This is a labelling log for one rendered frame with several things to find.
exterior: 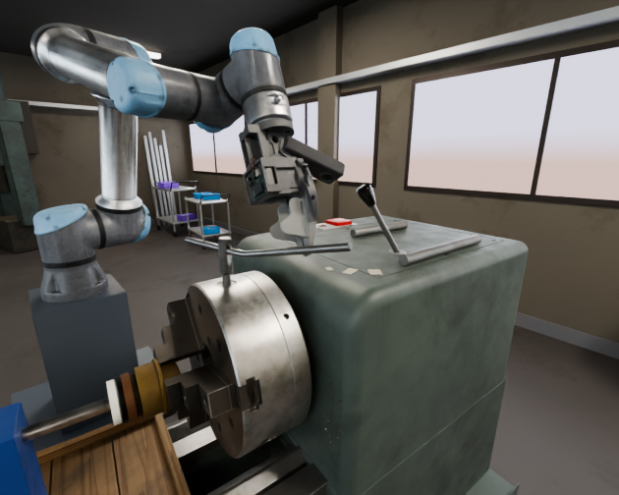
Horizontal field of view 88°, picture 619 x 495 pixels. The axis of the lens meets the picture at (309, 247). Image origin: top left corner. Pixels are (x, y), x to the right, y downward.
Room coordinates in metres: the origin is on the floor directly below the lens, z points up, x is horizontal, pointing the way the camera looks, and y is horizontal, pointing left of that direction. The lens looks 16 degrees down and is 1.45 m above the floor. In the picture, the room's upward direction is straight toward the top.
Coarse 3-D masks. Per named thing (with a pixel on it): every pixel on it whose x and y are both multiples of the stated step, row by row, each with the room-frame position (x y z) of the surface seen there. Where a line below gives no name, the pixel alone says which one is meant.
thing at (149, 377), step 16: (144, 368) 0.46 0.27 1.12; (160, 368) 0.45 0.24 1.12; (176, 368) 0.47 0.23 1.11; (128, 384) 0.43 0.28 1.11; (144, 384) 0.43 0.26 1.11; (160, 384) 0.44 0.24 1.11; (128, 400) 0.41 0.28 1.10; (144, 400) 0.42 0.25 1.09; (160, 400) 0.43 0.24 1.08; (128, 416) 0.41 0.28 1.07; (144, 416) 0.42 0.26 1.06
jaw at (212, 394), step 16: (208, 368) 0.47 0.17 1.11; (176, 384) 0.43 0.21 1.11; (192, 384) 0.42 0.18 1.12; (208, 384) 0.42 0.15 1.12; (224, 384) 0.41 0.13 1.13; (256, 384) 0.41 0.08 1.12; (176, 400) 0.42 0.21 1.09; (192, 400) 0.41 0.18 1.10; (208, 400) 0.39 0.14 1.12; (224, 400) 0.40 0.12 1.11; (240, 400) 0.40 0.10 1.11; (256, 400) 0.41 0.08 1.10
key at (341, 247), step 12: (192, 240) 0.57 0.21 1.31; (228, 252) 0.52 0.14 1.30; (240, 252) 0.51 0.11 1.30; (252, 252) 0.49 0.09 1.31; (264, 252) 0.48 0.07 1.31; (276, 252) 0.47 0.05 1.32; (288, 252) 0.46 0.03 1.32; (300, 252) 0.45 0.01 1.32; (312, 252) 0.44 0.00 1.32; (324, 252) 0.43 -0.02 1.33
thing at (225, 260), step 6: (222, 240) 0.52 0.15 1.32; (228, 240) 0.53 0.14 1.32; (222, 246) 0.52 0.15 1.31; (228, 246) 0.53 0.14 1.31; (222, 252) 0.52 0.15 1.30; (222, 258) 0.52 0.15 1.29; (228, 258) 0.53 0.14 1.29; (222, 264) 0.52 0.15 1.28; (228, 264) 0.53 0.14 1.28; (222, 270) 0.53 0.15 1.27; (228, 270) 0.53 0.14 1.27; (222, 276) 0.53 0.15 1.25; (228, 276) 0.53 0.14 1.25; (228, 282) 0.53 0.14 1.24
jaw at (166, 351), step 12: (180, 300) 0.57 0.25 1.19; (168, 312) 0.56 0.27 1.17; (180, 312) 0.55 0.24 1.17; (192, 312) 0.56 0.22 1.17; (180, 324) 0.54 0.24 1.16; (192, 324) 0.54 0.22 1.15; (168, 336) 0.51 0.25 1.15; (180, 336) 0.52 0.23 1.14; (192, 336) 0.53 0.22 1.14; (156, 348) 0.49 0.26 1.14; (168, 348) 0.50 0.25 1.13; (180, 348) 0.51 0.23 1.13; (192, 348) 0.51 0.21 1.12; (204, 348) 0.54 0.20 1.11; (168, 360) 0.49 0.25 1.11
